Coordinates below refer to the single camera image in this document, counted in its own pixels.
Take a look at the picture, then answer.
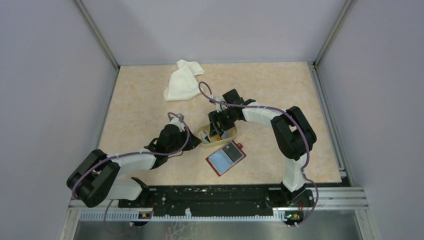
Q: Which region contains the red card holder wallet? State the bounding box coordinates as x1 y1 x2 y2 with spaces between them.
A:
205 140 247 177

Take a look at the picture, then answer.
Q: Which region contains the beige oval tray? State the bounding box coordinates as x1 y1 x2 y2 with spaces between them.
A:
195 124 238 148

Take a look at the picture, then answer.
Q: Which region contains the white crumpled cloth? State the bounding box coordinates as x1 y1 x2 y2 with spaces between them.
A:
163 59 205 102

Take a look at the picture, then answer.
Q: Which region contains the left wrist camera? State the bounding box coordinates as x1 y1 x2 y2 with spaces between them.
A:
168 112 185 132

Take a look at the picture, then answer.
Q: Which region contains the silver VIP card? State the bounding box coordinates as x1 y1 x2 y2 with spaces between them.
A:
200 130 211 145

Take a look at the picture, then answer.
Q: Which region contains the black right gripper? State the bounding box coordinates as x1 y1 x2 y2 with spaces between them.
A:
208 108 236 138

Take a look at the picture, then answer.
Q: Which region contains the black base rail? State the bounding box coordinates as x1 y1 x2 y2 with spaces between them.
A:
118 183 315 217

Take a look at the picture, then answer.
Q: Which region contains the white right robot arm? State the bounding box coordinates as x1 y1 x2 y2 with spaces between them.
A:
206 89 317 206

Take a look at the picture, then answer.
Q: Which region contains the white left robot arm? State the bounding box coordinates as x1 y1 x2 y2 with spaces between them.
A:
66 124 202 208

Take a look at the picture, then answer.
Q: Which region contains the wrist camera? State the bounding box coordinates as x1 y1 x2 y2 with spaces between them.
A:
168 112 185 132
213 95 227 113

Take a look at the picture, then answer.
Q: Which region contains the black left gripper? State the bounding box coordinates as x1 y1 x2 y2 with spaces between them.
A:
167 126 203 155

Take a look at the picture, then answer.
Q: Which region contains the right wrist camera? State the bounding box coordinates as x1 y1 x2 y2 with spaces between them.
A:
213 95 227 113

